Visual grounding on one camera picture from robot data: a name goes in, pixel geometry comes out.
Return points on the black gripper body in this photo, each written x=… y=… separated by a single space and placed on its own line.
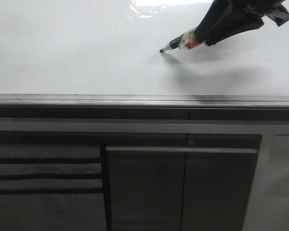
x=251 y=12

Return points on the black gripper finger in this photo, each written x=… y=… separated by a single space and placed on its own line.
x=218 y=10
x=231 y=27

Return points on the red magnet taped to marker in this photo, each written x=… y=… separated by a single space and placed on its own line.
x=189 y=44

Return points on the white whiteboard marker pen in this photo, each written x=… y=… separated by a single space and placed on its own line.
x=173 y=44

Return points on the white whiteboard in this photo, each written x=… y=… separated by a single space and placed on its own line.
x=113 y=47

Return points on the grey whiteboard marker tray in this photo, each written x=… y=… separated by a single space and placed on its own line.
x=145 y=101

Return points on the grey cabinet with doors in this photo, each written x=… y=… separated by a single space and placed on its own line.
x=182 y=182

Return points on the grey drawer unit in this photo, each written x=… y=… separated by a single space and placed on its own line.
x=51 y=186

